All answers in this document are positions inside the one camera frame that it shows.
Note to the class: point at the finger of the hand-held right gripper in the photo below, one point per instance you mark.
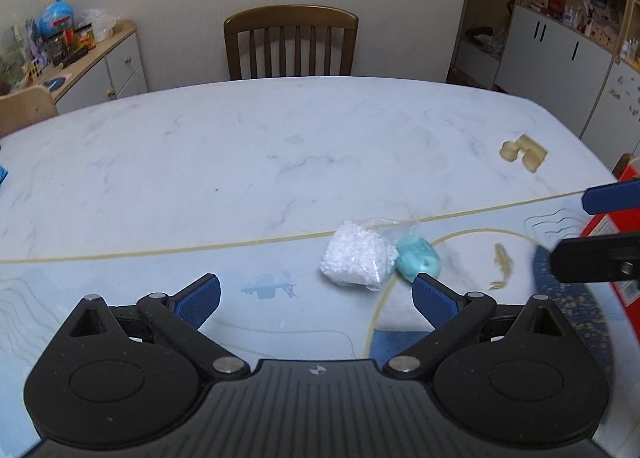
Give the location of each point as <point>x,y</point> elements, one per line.
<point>590,255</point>
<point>610,198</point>

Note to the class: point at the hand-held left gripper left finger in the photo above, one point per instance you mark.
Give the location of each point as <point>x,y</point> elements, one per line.
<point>200,298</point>

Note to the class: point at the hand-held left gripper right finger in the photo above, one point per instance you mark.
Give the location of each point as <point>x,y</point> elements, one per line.
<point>432,300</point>

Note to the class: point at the teal toy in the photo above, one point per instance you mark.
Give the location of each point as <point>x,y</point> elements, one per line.
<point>417,255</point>

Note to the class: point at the red cardboard box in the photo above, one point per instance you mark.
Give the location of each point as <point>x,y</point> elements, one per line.
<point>631,320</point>

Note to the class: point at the white foam pellet bag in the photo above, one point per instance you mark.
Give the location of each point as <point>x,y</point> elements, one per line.
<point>350,253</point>

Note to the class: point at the blue printed table mat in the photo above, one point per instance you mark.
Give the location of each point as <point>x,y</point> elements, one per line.
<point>150,278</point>

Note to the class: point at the beige wooden block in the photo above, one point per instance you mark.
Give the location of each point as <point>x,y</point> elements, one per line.
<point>532,153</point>

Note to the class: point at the beige round block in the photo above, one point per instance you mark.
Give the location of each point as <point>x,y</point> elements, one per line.
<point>510,151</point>

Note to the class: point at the white base cabinet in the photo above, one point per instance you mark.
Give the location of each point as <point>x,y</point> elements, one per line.
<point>540,58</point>

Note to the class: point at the wooden toy house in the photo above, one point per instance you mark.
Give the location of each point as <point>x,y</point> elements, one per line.
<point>604,32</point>

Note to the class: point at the low white bench cabinet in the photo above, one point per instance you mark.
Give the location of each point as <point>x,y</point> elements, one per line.
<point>472,63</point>

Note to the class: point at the red ornament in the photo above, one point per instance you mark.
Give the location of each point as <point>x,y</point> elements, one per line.
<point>556,4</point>

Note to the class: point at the blue glove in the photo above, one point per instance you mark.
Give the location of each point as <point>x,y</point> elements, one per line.
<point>3,174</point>

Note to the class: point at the white wooden-top sideboard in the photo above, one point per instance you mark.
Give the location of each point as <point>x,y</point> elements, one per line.
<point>120,68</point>

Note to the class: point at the light wooden chair back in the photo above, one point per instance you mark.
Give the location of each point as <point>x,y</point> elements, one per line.
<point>25,111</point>

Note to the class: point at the small blue pad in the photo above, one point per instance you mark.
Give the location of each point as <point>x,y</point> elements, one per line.
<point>55,83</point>

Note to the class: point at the clear plastic bag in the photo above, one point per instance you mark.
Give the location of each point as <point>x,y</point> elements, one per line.
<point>100,23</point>

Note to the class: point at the dark wooden slatted chair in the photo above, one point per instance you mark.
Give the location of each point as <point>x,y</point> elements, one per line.
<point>290,16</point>

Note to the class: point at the green purple toy packet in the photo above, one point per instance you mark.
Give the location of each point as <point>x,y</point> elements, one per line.
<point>20,53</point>

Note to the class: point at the blue round toy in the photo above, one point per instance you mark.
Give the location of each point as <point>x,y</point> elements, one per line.
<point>57,16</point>

